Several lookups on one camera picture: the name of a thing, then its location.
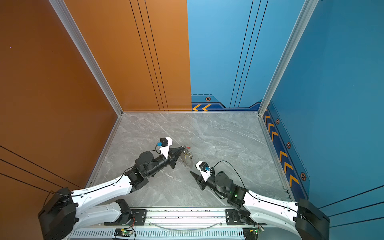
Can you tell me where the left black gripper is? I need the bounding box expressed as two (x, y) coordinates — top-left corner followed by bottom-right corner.
(146, 146), (184, 180)

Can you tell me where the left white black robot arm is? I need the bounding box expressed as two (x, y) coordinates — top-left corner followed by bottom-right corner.
(38, 146), (187, 240)

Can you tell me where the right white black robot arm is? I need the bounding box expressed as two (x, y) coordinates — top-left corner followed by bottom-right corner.
(190, 171), (330, 240)

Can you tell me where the right green circuit board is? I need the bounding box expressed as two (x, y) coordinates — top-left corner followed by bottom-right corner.
(243, 227), (265, 240)

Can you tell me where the green circuit board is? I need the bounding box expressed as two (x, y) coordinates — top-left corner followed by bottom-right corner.
(243, 227), (265, 240)
(113, 228), (135, 240)

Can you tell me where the left green circuit board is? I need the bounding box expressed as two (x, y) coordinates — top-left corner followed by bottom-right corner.
(113, 228), (135, 240)

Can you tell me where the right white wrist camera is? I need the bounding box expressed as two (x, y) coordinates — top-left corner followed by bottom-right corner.
(196, 161), (214, 182)

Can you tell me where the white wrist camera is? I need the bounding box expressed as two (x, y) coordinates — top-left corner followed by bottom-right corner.
(196, 161), (214, 182)
(155, 137), (173, 159)

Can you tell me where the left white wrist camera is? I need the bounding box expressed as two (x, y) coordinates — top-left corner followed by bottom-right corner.
(155, 137), (173, 159)

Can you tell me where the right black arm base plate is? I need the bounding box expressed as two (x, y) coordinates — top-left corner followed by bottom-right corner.
(225, 209), (257, 226)

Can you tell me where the white slotted cable duct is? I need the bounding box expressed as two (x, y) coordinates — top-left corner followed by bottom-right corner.
(67, 228), (244, 240)

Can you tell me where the aluminium front rail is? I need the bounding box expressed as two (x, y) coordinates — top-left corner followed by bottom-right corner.
(68, 206), (301, 229)

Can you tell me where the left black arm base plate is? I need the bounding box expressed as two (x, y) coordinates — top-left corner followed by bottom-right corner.
(104, 209), (147, 227)

